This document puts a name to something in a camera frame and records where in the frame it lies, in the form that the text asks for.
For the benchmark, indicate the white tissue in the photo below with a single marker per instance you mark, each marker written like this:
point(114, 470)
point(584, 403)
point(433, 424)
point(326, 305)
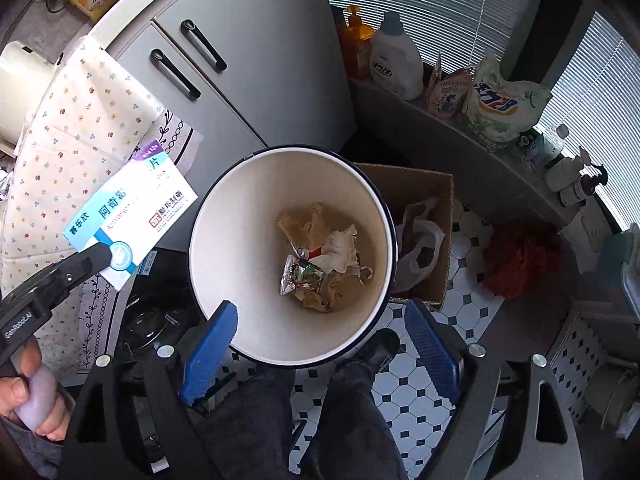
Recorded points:
point(340, 247)

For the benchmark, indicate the clear water bottle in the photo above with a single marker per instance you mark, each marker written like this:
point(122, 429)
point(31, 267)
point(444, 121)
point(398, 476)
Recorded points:
point(545, 147)

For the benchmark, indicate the orange bottle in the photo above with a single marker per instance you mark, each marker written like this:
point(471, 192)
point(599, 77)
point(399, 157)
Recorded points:
point(356, 45)

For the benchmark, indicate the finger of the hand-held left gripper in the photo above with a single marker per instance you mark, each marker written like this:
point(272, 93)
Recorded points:
point(65, 275)

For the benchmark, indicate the grey scroll-patterned cloth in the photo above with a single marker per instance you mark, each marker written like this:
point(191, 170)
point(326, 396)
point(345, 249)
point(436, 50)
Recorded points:
point(175, 135)

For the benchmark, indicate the person's left hand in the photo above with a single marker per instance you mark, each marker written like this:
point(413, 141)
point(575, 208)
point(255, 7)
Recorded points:
point(55, 415)

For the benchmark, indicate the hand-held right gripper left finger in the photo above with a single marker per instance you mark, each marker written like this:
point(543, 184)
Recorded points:
point(210, 350)

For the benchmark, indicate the red carton piece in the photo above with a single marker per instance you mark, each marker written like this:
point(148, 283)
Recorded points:
point(315, 252)

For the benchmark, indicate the floral tablecloth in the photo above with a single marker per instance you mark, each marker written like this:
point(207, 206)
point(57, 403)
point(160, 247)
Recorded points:
point(75, 125)

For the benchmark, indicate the red cloth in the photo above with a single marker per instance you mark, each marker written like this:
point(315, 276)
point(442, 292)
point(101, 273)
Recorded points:
point(522, 260)

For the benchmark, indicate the person's dark trouser leg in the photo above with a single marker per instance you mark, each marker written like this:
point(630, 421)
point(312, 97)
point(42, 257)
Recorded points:
point(350, 425)
point(250, 425)

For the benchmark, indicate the small floral pouch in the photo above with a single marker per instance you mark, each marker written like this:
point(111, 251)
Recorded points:
point(447, 95)

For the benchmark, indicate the brown paper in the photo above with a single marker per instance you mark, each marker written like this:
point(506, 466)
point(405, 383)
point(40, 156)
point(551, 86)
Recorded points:
point(305, 222)

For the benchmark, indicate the black shoe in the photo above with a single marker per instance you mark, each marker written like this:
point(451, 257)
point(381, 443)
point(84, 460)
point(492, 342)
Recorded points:
point(372, 350)

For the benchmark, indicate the white pump bottle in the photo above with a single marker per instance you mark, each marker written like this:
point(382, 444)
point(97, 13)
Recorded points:
point(575, 180)

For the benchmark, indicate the cream bin with dark rim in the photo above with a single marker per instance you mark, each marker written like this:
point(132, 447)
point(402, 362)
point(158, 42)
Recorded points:
point(235, 220)

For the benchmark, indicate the white plastic bag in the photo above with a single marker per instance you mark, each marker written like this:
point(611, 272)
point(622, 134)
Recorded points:
point(420, 245)

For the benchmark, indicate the cardboard box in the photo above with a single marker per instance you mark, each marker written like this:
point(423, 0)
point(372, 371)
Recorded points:
point(400, 185)

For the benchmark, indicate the white laundry detergent bottle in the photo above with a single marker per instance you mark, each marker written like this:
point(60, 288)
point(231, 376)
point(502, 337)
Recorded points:
point(397, 65)

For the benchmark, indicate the blue and white medicine box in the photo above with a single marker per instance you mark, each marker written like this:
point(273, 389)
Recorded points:
point(145, 195)

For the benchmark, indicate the large leafy refill bag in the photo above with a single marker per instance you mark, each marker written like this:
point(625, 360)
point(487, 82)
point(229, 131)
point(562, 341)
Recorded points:
point(500, 105)

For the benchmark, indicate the silver printed wrapper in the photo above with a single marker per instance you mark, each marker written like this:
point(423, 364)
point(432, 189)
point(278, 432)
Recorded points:
point(297, 275)

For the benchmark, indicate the grey cabinet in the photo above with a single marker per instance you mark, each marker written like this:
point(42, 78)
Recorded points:
point(260, 35)

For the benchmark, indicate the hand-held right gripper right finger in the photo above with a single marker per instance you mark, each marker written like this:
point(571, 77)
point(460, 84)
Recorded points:
point(432, 350)

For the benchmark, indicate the cream air fryer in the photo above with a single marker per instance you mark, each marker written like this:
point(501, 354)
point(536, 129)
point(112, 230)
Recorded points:
point(22, 90)

